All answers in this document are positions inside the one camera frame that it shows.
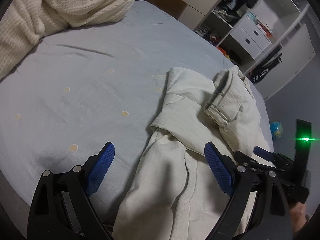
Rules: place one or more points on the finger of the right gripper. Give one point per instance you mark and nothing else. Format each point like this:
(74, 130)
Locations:
(263, 153)
(248, 162)

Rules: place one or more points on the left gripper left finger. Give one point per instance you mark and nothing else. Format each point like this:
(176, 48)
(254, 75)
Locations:
(48, 216)

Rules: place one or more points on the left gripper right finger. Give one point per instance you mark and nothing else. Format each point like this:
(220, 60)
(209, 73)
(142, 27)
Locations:
(270, 218)

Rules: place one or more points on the cream white hooded jacket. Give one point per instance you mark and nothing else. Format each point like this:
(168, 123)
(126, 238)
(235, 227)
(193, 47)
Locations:
(174, 194)

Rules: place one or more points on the person's right hand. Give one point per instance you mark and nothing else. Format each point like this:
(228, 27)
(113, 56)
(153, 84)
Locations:
(299, 218)

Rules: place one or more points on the blue earth globe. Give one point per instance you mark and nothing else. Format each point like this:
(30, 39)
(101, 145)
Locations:
(276, 128)

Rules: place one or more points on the black Yonex racket bag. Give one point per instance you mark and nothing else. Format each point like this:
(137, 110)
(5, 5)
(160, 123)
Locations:
(263, 68)

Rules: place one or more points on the white wardrobe sliding door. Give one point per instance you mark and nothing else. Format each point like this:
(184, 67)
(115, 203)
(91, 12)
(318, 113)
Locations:
(296, 54)

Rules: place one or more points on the white drawer cabinet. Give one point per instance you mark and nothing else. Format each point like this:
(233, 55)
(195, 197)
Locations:
(250, 36)

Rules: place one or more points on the light blue bed sheet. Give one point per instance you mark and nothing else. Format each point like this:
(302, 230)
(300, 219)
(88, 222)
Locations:
(81, 88)

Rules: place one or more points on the brown wooden headboard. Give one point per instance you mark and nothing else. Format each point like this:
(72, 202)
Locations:
(172, 7)

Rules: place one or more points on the cream knitted blanket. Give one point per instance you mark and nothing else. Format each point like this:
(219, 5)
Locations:
(27, 21)

